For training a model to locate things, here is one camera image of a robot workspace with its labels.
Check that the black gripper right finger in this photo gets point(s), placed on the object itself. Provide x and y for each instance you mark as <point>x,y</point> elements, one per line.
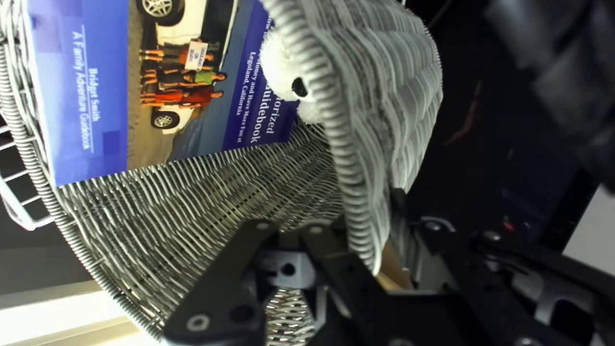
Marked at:
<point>501,301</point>

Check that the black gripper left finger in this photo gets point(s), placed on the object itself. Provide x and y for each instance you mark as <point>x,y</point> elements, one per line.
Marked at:
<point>224,289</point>

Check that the grey woven wicker basket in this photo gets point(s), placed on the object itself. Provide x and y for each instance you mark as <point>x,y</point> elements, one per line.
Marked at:
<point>194,218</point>

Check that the white teddy bear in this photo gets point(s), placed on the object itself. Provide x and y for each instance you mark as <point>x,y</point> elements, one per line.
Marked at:
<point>282,64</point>

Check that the blue family adventure guidebook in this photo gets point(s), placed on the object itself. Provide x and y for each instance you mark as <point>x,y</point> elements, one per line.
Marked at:
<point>78,97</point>

